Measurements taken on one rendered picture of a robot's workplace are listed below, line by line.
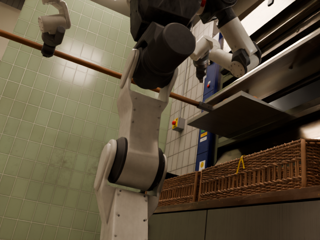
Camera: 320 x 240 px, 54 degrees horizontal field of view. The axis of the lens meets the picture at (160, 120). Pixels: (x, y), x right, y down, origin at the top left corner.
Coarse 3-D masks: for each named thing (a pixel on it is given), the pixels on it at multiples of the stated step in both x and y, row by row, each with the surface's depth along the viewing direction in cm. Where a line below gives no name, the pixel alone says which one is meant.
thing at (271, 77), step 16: (304, 48) 153; (272, 64) 170; (288, 64) 166; (304, 64) 162; (240, 80) 192; (256, 80) 185; (272, 80) 181; (288, 80) 177; (224, 96) 209; (256, 96) 198
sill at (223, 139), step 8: (304, 104) 159; (312, 104) 154; (288, 112) 168; (296, 112) 162; (264, 120) 183; (272, 120) 177; (248, 128) 195; (256, 128) 188; (224, 136) 217; (232, 136) 208
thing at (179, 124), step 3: (174, 120) 286; (177, 120) 280; (180, 120) 281; (183, 120) 282; (177, 123) 279; (180, 123) 280; (183, 123) 281; (174, 126) 282; (177, 126) 278; (180, 126) 279; (183, 126) 280; (174, 129) 283; (177, 129) 282; (180, 129) 281
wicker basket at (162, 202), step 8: (184, 176) 146; (192, 176) 141; (168, 184) 160; (176, 184) 152; (184, 184) 144; (192, 184) 138; (168, 192) 157; (176, 192) 191; (184, 192) 143; (192, 192) 137; (160, 200) 162; (168, 200) 154; (176, 200) 147; (184, 200) 140; (192, 200) 134
